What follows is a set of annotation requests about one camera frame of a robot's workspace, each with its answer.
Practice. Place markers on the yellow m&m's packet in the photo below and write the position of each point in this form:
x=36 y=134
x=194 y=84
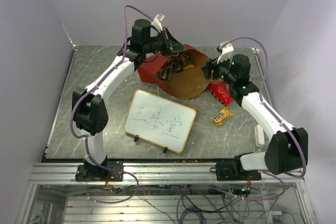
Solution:
x=223 y=116

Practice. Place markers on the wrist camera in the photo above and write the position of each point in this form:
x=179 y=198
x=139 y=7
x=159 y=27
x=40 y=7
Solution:
x=226 y=50
x=156 y=22

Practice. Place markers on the red chips bag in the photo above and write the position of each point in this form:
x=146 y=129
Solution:
x=220 y=91

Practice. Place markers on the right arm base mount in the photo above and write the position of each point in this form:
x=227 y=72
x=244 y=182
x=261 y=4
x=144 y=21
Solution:
x=233 y=171

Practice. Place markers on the aluminium rail frame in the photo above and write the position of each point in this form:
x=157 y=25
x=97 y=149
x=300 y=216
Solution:
x=156 y=192

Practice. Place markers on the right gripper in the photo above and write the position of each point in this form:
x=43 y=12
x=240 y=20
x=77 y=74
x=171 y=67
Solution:
x=212 y=65

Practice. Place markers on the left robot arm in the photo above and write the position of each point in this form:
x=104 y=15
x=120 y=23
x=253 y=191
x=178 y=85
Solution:
x=89 y=113

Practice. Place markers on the red paper bag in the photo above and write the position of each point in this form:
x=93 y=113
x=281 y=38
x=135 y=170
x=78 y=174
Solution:
x=183 y=85

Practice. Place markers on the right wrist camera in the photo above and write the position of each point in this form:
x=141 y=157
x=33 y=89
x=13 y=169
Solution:
x=226 y=50

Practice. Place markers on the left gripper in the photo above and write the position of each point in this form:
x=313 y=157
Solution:
x=171 y=43

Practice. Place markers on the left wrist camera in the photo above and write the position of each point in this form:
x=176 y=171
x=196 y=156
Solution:
x=156 y=22

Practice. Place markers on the small whiteboard with stand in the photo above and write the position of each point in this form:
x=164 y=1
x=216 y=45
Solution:
x=159 y=120

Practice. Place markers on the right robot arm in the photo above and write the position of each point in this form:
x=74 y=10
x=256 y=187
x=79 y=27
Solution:
x=288 y=146

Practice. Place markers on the white eraser block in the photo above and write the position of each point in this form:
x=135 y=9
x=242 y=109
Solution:
x=259 y=136

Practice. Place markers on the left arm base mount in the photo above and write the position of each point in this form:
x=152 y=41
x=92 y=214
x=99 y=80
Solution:
x=87 y=172

